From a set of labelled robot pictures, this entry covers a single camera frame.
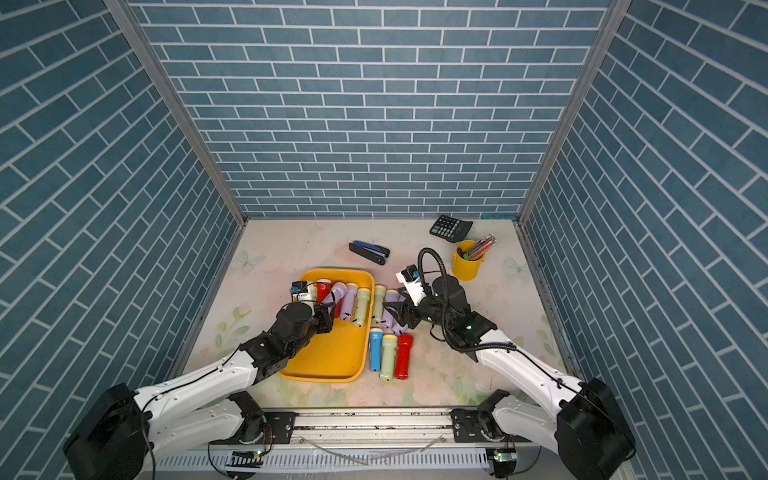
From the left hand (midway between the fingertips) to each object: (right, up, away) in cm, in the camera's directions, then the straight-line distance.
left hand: (340, 307), depth 83 cm
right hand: (+16, +4, -6) cm, 17 cm away
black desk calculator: (+37, +24, +32) cm, 55 cm away
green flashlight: (+5, -2, +10) cm, 11 cm away
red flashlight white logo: (-7, +5, +10) cm, 13 cm away
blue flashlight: (+10, -11, -1) cm, 15 cm away
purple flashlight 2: (+1, 0, +10) cm, 10 cm away
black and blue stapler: (+8, +15, +25) cm, 30 cm away
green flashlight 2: (+14, -14, -1) cm, 20 cm away
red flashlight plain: (+18, -15, -1) cm, 23 cm away
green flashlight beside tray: (+11, -1, +10) cm, 14 cm away
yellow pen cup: (+38, +9, +16) cm, 42 cm away
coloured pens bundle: (+43, +17, +11) cm, 47 cm away
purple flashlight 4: (+14, -6, +6) cm, 16 cm away
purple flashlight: (-1, +4, +3) cm, 5 cm away
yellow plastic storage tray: (+1, -12, -2) cm, 13 cm away
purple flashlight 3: (+15, +1, +13) cm, 19 cm away
